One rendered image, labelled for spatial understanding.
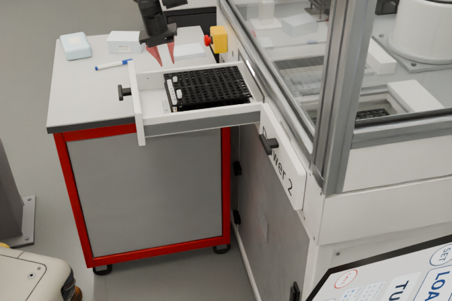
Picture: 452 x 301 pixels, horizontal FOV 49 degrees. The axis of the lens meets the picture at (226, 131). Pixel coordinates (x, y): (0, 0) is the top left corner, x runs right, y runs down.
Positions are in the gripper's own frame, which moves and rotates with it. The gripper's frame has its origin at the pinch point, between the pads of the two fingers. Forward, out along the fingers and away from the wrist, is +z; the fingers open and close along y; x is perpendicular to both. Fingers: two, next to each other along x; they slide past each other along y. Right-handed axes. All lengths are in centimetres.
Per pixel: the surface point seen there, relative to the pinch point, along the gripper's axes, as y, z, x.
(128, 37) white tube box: -18, 10, 52
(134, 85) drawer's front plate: -9.8, 2.6, -4.5
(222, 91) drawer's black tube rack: 13.0, 10.2, -4.7
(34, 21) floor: -131, 59, 269
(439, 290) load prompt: 34, -8, -93
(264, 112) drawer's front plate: 22.6, 11.0, -19.4
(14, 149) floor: -106, 72, 99
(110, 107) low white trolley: -23.1, 16.1, 12.1
